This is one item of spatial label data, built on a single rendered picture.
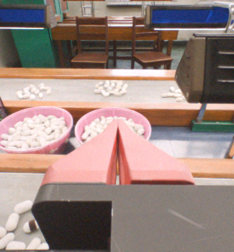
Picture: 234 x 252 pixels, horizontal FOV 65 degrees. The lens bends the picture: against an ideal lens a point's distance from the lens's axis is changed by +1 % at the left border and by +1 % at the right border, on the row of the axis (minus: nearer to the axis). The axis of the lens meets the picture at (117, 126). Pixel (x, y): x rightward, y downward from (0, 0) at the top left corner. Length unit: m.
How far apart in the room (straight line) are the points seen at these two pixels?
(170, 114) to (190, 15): 0.36
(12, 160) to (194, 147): 0.62
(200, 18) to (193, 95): 0.60
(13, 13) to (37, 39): 2.28
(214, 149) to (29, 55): 2.94
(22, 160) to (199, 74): 0.50
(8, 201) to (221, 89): 0.50
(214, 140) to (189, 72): 0.60
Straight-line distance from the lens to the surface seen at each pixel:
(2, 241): 0.48
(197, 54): 0.24
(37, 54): 3.22
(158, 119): 0.80
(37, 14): 0.84
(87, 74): 1.11
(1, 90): 1.13
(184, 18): 0.80
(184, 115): 0.81
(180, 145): 0.74
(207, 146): 0.78
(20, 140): 0.72
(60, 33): 3.07
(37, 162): 0.57
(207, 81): 0.24
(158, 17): 0.78
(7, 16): 0.88
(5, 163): 0.61
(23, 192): 0.55
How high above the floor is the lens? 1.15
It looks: 36 degrees down
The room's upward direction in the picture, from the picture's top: straight up
